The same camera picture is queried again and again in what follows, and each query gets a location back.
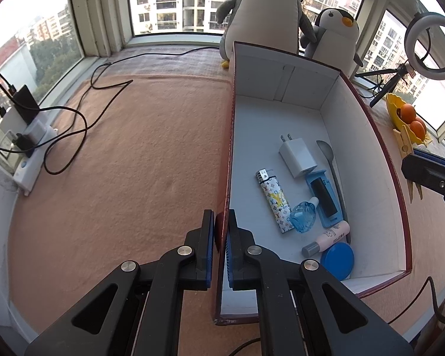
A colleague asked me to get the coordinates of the grey translucent spoon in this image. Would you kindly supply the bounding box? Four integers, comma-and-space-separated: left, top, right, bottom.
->
316, 140, 352, 243

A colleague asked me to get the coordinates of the white charger plug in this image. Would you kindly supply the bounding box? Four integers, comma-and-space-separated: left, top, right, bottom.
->
279, 133, 318, 179

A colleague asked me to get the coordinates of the large penguin plush toy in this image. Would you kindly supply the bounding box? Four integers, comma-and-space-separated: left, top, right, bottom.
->
215, 0, 317, 69

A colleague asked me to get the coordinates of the white plug adapter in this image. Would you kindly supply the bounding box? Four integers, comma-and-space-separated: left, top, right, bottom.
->
24, 119, 48, 142

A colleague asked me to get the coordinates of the red cardboard box white inside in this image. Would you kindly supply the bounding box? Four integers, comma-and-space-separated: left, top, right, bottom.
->
212, 41, 413, 326

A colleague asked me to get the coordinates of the blue bottle with white cap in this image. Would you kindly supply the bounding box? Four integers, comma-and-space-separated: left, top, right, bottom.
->
289, 196, 320, 234

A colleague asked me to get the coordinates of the long black cable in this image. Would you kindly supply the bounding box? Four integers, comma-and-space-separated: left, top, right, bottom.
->
42, 45, 224, 176

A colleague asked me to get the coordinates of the patterned white lighter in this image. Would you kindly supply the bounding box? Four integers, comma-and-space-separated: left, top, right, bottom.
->
256, 169, 293, 234

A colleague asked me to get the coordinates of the yellow plastic bowl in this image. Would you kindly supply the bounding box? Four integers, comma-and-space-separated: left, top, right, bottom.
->
386, 93, 433, 145

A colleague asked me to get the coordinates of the small penguin plush toy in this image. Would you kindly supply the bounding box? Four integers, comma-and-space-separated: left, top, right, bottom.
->
305, 7, 364, 77

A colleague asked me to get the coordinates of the black plug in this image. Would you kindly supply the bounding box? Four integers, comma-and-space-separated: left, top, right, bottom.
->
13, 133, 36, 158

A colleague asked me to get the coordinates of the blue round lid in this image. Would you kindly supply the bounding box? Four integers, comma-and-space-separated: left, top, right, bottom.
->
320, 243, 355, 282

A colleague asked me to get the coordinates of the white window frame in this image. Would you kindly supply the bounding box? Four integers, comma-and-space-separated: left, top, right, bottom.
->
0, 0, 445, 156

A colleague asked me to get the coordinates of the black power adapter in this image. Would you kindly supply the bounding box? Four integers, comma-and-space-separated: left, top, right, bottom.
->
9, 85, 40, 124

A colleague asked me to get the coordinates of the wooden clothespin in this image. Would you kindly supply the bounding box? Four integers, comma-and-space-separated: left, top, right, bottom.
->
393, 123, 424, 204

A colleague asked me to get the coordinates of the blue lint brush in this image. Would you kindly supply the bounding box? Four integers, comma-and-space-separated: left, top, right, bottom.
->
305, 169, 346, 229

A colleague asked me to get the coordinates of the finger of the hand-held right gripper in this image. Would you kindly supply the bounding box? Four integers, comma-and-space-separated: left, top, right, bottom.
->
401, 154, 445, 214
413, 147, 445, 164

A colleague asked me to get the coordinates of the ring light with black tripod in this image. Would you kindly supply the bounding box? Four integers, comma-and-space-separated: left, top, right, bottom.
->
354, 11, 445, 108

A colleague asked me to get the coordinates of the white power strip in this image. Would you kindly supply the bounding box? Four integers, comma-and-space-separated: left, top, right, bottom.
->
13, 124, 59, 197

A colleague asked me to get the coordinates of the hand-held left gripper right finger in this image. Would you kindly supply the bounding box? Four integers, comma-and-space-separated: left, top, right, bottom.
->
224, 209, 416, 356

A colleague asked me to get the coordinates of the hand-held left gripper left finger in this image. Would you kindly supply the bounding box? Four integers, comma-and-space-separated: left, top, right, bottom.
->
24, 209, 217, 356

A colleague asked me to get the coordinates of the orange fruit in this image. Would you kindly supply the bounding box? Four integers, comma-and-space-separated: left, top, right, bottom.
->
410, 119, 427, 138
400, 103, 417, 123

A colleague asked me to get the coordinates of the pink tube with grey cap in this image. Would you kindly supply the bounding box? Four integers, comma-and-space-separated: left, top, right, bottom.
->
301, 220, 351, 257

